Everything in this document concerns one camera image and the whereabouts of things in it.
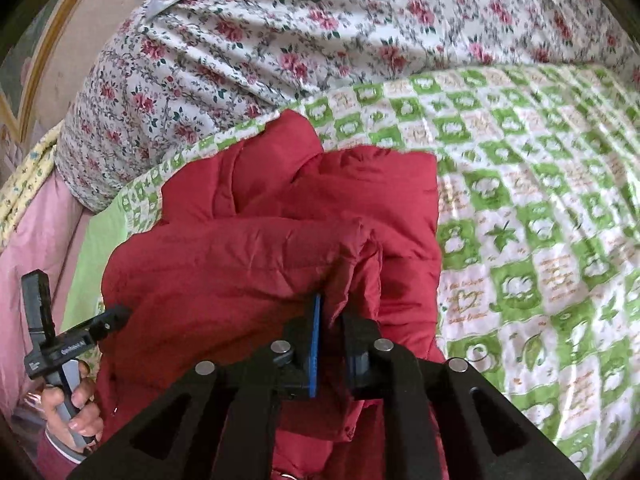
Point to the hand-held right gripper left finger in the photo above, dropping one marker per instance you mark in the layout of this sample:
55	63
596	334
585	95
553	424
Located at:
314	350

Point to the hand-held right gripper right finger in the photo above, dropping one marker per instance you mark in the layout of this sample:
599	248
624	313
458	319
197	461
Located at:
352	360

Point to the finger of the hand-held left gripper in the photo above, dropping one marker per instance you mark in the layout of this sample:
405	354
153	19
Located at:
111	320

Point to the red quilted blanket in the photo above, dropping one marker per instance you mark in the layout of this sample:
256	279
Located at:
240	260

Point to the person's left forearm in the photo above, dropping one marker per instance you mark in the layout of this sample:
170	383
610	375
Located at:
57	457

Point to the person's left hand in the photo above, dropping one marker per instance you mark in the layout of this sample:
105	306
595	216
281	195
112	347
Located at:
82	412

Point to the pink blanket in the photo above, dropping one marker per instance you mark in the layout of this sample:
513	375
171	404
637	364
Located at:
35	240

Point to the yellow patterned cloth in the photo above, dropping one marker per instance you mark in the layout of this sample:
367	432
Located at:
25	180

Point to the green checkered blanket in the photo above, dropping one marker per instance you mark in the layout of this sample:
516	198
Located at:
525	210

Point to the gold framed headboard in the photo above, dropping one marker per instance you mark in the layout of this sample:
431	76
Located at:
65	25

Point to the floral quilt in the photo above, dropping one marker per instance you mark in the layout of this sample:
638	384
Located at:
300	35

